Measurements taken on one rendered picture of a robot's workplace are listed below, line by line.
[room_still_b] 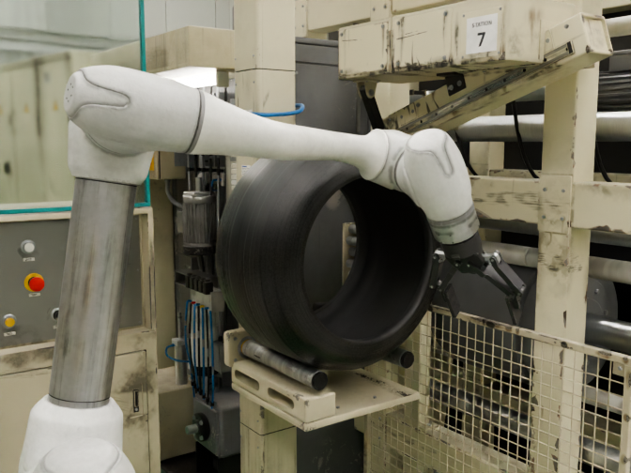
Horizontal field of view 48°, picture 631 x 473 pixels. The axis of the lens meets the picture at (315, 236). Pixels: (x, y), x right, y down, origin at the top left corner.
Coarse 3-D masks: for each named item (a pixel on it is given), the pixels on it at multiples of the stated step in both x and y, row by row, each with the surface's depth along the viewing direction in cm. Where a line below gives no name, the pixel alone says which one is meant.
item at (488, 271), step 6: (468, 264) 134; (486, 264) 136; (474, 270) 135; (480, 270) 134; (486, 270) 135; (492, 270) 135; (480, 276) 135; (486, 276) 135; (492, 276) 135; (498, 276) 135; (492, 282) 135; (498, 282) 134; (504, 282) 135; (504, 288) 134; (510, 288) 135; (510, 294) 134; (510, 300) 134
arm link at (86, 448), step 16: (64, 448) 101; (80, 448) 102; (96, 448) 102; (112, 448) 102; (48, 464) 98; (64, 464) 97; (80, 464) 97; (96, 464) 98; (112, 464) 99; (128, 464) 103
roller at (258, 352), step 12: (252, 348) 187; (264, 348) 184; (264, 360) 181; (276, 360) 177; (288, 360) 174; (288, 372) 172; (300, 372) 168; (312, 372) 166; (312, 384) 164; (324, 384) 166
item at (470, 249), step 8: (472, 240) 131; (480, 240) 133; (448, 248) 132; (456, 248) 131; (464, 248) 131; (472, 248) 132; (480, 248) 133; (448, 256) 134; (456, 256) 132; (464, 256) 132; (472, 256) 134; (480, 256) 133; (464, 264) 136; (480, 264) 134; (464, 272) 138; (472, 272) 137
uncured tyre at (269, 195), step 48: (240, 192) 168; (288, 192) 156; (384, 192) 198; (240, 240) 161; (288, 240) 154; (384, 240) 203; (432, 240) 179; (240, 288) 163; (288, 288) 156; (384, 288) 201; (288, 336) 160; (336, 336) 164; (384, 336) 173
